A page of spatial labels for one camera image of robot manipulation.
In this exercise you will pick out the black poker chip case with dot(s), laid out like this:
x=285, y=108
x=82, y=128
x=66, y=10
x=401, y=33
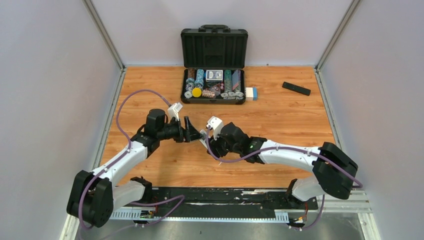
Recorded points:
x=213, y=47

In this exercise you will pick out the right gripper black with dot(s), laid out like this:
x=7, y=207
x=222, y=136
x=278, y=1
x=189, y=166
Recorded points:
x=215, y=146

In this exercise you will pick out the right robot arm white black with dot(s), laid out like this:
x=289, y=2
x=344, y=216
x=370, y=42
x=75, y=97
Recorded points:
x=333, y=171

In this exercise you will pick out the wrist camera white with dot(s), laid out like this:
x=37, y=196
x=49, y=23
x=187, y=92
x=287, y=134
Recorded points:
x=173, y=111
x=214, y=125

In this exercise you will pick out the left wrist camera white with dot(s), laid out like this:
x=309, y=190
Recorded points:
x=173, y=111

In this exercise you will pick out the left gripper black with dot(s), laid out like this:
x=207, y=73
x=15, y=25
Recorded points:
x=191, y=133

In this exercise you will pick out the yellow poker chip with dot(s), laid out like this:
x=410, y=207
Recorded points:
x=197, y=92

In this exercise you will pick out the white blue card box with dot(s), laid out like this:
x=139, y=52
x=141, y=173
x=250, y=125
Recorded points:
x=251, y=93

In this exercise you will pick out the black remote control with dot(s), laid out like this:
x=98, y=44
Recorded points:
x=296, y=88

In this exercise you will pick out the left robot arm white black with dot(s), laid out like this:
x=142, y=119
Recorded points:
x=96, y=195

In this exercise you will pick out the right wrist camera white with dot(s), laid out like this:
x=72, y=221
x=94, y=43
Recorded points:
x=214, y=125

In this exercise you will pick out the green poker chip stack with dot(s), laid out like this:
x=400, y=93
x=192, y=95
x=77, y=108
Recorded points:
x=227, y=81

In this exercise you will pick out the grey remote control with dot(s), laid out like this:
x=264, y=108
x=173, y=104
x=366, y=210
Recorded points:
x=204, y=138

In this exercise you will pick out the blue playing card deck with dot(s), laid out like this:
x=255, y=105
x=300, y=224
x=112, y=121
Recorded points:
x=214, y=75

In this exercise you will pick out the teal poker chip stack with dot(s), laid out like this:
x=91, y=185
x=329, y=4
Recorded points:
x=199, y=78

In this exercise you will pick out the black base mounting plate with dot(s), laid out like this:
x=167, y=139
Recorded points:
x=212, y=202

